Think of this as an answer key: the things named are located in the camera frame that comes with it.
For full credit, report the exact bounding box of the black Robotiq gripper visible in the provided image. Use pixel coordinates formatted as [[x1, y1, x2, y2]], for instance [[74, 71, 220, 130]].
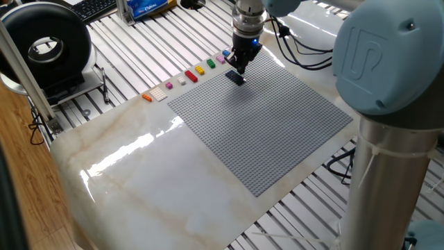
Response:
[[224, 33, 263, 75]]

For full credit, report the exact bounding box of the dark navy Lego plate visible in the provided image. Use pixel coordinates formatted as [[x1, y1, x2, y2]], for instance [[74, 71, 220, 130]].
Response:
[[224, 69, 248, 87]]

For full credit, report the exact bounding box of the grey Lego baseplate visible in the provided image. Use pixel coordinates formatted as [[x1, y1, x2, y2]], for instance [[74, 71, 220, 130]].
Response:
[[166, 50, 354, 198]]

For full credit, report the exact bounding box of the large white Lego plate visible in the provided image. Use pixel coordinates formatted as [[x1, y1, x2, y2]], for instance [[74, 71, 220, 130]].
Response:
[[148, 86, 169, 103]]

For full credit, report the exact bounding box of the black round object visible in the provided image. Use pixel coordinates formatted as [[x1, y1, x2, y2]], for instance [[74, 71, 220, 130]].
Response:
[[180, 0, 207, 10]]

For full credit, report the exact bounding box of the blue tissue pack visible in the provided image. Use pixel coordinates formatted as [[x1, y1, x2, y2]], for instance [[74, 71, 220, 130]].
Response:
[[126, 0, 178, 20]]

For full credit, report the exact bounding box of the white marble slab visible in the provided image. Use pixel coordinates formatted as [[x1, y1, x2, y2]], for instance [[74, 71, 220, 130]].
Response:
[[50, 10, 364, 250]]

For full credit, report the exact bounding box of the black keyboard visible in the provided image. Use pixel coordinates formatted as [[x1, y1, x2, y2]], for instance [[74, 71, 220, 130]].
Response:
[[67, 0, 119, 24]]

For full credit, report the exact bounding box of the white zip tie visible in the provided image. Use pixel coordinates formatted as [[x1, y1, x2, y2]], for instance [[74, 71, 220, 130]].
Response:
[[357, 138, 441, 190]]

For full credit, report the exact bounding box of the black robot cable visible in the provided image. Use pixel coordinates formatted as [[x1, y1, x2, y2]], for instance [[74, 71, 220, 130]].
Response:
[[270, 17, 334, 72]]

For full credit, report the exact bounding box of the short aluminium post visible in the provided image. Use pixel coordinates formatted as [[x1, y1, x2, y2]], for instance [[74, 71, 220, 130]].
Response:
[[116, 0, 136, 27]]

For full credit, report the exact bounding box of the black handled tool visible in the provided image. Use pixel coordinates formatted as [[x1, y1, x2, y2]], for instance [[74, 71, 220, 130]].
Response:
[[100, 67, 110, 104]]

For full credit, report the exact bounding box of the black floor cable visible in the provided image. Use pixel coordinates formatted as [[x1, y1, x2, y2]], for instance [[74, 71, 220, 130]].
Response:
[[27, 103, 46, 147]]

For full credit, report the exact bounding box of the aluminium frame beam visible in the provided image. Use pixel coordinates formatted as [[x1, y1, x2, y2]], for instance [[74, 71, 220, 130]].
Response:
[[0, 20, 64, 136]]

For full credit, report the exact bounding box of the black ring shaped device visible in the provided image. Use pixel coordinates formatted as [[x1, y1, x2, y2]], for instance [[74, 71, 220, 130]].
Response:
[[0, 1, 105, 105]]

